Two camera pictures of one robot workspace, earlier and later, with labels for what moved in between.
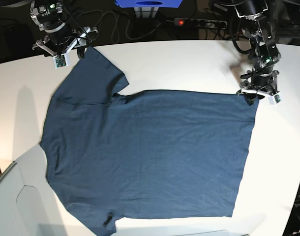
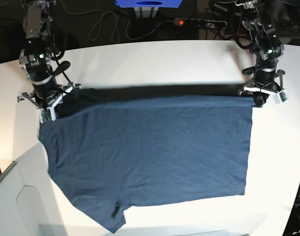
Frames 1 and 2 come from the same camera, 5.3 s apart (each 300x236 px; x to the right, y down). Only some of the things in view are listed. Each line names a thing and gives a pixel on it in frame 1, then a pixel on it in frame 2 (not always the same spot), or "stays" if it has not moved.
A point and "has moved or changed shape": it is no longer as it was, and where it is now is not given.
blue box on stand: [149, 3] stays
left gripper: [63, 39] → [47, 94]
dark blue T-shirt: [153, 154] has moved or changed shape
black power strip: [202, 22] stays
